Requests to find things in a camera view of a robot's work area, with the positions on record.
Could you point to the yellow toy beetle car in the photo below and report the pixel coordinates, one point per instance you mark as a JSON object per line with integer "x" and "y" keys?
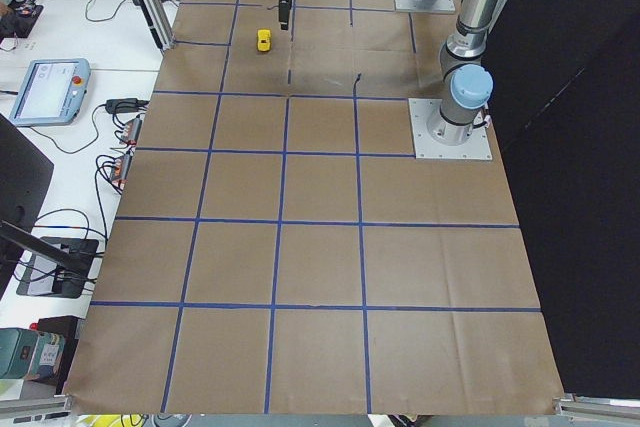
{"x": 264, "y": 40}

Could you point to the black power adapter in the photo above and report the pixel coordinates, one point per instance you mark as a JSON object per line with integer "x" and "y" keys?
{"x": 125, "y": 105}

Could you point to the robot teach pendant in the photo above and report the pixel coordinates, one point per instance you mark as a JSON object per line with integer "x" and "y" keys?
{"x": 51, "y": 93}

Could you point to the black monitor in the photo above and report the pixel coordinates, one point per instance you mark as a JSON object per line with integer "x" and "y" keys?
{"x": 25, "y": 179}

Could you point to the green device box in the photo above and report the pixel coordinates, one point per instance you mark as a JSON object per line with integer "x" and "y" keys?
{"x": 42, "y": 353}

